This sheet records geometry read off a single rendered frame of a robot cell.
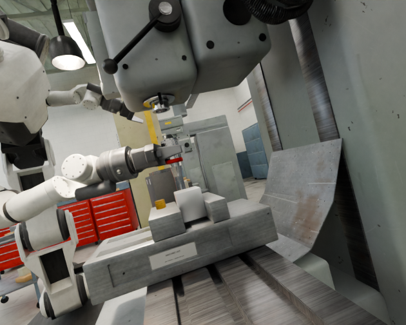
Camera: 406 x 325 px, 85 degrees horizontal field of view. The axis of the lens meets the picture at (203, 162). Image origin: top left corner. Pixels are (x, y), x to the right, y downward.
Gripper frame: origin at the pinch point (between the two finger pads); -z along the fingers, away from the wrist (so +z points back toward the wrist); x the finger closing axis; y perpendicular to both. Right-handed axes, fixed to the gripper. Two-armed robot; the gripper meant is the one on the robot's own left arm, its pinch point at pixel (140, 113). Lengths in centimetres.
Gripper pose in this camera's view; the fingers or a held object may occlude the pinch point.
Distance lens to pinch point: 123.3
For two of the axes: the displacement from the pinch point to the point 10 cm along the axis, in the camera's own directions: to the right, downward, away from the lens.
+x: 5.1, -4.9, -7.1
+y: -0.2, -8.3, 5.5
